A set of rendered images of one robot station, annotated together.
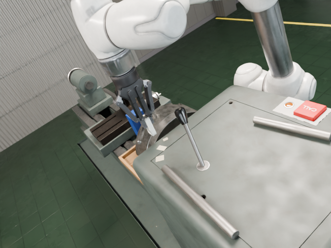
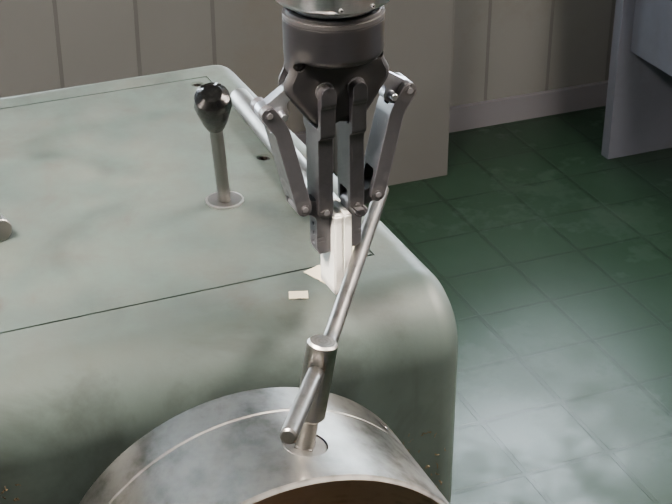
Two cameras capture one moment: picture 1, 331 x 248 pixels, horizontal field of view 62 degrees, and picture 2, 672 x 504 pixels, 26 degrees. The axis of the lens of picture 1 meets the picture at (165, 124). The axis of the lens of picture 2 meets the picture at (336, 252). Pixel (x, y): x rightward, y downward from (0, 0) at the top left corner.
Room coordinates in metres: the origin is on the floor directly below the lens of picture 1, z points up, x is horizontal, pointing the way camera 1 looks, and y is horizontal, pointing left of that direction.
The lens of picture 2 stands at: (1.74, 0.01, 1.87)
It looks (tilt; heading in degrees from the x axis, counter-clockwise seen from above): 29 degrees down; 178
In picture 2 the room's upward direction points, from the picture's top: straight up
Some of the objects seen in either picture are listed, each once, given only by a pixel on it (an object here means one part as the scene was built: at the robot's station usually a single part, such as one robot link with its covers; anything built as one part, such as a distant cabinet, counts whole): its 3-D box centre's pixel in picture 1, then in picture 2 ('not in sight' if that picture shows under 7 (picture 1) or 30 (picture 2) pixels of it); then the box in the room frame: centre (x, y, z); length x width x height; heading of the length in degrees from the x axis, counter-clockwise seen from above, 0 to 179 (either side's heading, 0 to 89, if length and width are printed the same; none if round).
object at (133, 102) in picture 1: (134, 105); (350, 141); (0.73, 0.06, 1.40); 0.04 x 0.01 x 0.11; 21
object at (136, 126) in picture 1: (142, 128); not in sight; (1.21, 0.12, 1.00); 0.08 x 0.06 x 0.23; 111
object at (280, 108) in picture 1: (301, 117); not in sight; (0.57, -0.36, 1.23); 0.13 x 0.08 x 0.06; 21
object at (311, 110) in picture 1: (309, 111); not in sight; (0.55, -0.38, 1.26); 0.06 x 0.06 x 0.02; 21
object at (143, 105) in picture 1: (141, 100); (319, 147); (0.74, 0.04, 1.40); 0.04 x 0.01 x 0.11; 21
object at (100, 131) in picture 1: (125, 117); not in sight; (1.48, 0.21, 0.95); 0.43 x 0.18 x 0.04; 111
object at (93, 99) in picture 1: (87, 88); not in sight; (2.01, 0.43, 1.01); 0.30 x 0.20 x 0.29; 21
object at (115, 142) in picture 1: (127, 119); not in sight; (1.53, 0.21, 0.89); 0.53 x 0.30 x 0.06; 111
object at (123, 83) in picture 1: (128, 83); (334, 61); (0.73, 0.05, 1.47); 0.08 x 0.07 x 0.09; 111
